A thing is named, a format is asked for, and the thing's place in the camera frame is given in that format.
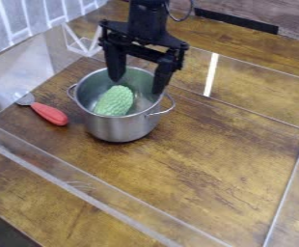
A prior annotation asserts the green bitter gourd toy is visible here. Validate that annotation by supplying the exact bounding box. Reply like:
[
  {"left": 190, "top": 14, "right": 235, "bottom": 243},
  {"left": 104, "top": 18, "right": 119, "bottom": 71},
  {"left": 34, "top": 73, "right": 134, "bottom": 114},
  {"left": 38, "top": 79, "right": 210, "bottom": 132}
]
[{"left": 94, "top": 85, "right": 134, "bottom": 116}]

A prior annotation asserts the black cable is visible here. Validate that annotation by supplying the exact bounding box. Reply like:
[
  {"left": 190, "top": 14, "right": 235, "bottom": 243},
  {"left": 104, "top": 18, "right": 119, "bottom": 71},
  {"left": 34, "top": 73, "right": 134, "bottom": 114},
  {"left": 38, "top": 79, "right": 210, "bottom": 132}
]
[{"left": 164, "top": 0, "right": 196, "bottom": 23}]

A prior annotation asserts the clear acrylic triangle bracket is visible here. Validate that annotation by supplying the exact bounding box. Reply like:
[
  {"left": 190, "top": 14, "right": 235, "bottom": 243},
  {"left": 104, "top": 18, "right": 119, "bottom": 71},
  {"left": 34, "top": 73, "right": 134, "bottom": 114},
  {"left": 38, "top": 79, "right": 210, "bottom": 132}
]
[{"left": 62, "top": 23, "right": 102, "bottom": 57}]

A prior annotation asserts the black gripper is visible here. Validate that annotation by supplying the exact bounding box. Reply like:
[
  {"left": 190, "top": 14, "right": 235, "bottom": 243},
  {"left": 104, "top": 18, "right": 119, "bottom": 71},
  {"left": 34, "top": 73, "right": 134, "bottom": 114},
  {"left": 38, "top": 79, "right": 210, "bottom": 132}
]
[{"left": 99, "top": 0, "right": 190, "bottom": 94}]

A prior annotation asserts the red handled spatula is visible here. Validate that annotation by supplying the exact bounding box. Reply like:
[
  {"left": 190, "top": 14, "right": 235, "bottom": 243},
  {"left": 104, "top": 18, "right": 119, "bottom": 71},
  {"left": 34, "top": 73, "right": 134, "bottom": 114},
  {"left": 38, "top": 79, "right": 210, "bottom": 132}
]
[{"left": 14, "top": 93, "right": 68, "bottom": 126}]

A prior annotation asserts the silver metal pot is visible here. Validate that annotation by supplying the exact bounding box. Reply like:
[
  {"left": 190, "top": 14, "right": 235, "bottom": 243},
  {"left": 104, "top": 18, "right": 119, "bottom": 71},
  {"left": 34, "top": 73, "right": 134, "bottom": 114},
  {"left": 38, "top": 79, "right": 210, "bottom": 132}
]
[{"left": 67, "top": 67, "right": 175, "bottom": 143}]

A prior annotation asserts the black strip on table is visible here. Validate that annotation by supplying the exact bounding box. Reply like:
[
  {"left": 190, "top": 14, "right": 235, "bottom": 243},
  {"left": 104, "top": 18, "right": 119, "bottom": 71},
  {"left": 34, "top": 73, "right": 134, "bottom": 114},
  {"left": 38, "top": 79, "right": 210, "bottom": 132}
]
[{"left": 195, "top": 8, "right": 279, "bottom": 35}]

